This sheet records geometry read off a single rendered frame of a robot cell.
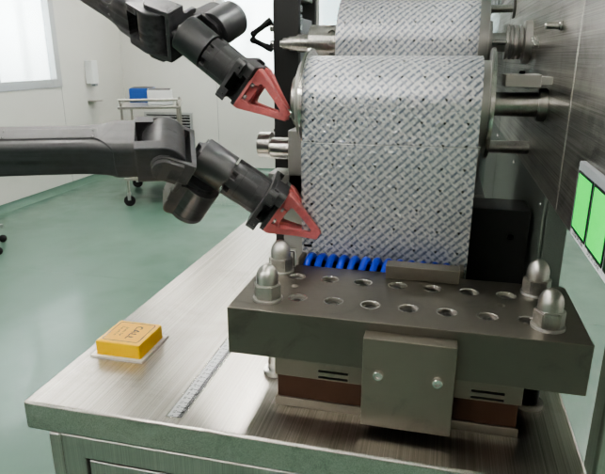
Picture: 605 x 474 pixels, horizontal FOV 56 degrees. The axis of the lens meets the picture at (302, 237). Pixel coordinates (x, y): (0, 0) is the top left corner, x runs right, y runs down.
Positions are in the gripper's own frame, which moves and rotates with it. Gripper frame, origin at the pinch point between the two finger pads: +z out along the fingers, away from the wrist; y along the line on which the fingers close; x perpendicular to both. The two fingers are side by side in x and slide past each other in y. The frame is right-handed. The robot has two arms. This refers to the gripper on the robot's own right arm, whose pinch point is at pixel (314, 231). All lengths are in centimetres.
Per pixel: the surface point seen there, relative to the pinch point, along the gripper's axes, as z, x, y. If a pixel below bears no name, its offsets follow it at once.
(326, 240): 2.1, 0.2, 0.7
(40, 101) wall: -201, -199, -460
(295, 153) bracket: -8.0, 5.9, -8.6
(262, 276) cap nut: -4.8, -2.6, 16.8
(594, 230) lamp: 12.1, 24.5, 33.2
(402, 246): 10.9, 6.2, 2.6
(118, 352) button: -14.0, -28.3, 9.6
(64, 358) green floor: -31, -164, -137
